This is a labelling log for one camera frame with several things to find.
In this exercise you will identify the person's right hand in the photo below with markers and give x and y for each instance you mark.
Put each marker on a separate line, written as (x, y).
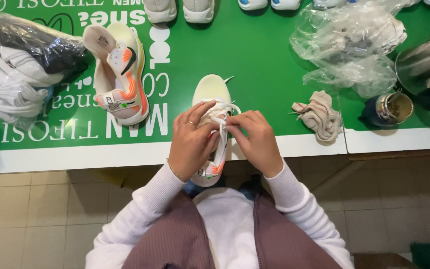
(258, 144)

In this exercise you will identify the person's left hand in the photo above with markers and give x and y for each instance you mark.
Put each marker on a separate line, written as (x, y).
(187, 145)

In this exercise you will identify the white shoelace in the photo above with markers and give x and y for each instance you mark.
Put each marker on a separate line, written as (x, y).
(218, 120)

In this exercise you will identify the pale yellow orange sneaker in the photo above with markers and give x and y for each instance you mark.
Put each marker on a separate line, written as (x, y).
(212, 89)
(123, 80)

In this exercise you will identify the beige striped rag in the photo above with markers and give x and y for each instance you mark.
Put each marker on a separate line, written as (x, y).
(319, 115)

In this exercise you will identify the white sweater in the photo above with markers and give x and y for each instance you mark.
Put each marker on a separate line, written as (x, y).
(230, 228)

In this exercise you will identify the mauve ribbed vest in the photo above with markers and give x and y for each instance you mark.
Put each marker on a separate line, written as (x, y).
(174, 239)

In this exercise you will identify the metal mate cup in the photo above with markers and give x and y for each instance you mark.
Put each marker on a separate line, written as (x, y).
(390, 110)

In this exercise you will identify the grey white shoe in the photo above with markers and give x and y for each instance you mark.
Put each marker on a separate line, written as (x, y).
(199, 9)
(159, 9)

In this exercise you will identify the crumpled clear plastic bag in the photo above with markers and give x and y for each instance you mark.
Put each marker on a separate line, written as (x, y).
(349, 41)

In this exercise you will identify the metal drinking straw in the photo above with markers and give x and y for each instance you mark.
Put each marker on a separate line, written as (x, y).
(396, 96)

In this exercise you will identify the brown wooden stool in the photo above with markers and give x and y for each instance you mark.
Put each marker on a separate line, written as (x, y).
(385, 261)

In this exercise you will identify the clear pack of black socks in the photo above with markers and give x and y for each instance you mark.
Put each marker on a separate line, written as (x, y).
(39, 46)

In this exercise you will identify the clear pack of white socks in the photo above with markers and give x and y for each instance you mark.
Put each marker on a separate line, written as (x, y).
(9, 89)

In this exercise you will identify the brown wooden table frame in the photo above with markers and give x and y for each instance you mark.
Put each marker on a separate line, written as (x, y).
(386, 158)

